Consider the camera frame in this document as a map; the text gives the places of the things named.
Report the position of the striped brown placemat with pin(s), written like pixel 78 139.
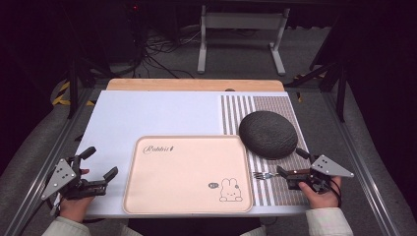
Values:
pixel 282 196

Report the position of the dark round textured plate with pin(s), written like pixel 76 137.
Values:
pixel 268 134

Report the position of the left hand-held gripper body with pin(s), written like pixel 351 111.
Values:
pixel 62 177

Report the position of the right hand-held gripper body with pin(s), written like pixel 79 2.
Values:
pixel 329 167

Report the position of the pink tray with rabbit print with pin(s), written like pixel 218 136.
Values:
pixel 183 177

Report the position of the black metal stand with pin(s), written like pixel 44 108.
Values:
pixel 342 95
pixel 72 91

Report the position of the person's right hand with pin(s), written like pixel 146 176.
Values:
pixel 321 199

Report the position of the aluminium rail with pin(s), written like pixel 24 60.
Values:
pixel 352 147
pixel 69 129

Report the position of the white table mat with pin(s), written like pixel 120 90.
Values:
pixel 147 111

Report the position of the white metal stand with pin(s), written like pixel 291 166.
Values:
pixel 242 21

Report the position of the person's left hand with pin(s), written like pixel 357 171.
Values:
pixel 74 208

